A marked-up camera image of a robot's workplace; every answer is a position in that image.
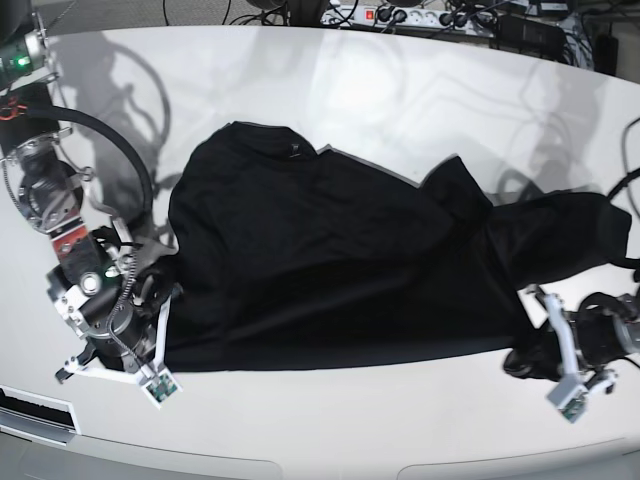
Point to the white table slot bracket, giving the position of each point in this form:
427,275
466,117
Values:
38,418

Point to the white power strip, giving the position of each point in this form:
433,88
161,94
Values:
470,19

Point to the black t-shirt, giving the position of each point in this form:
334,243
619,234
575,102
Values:
290,258

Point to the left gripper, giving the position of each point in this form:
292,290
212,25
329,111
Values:
601,329

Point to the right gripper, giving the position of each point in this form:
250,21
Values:
121,318

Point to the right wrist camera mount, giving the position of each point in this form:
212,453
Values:
154,378

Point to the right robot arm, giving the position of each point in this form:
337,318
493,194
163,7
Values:
53,195

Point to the black power adapter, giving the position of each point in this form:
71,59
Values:
520,33

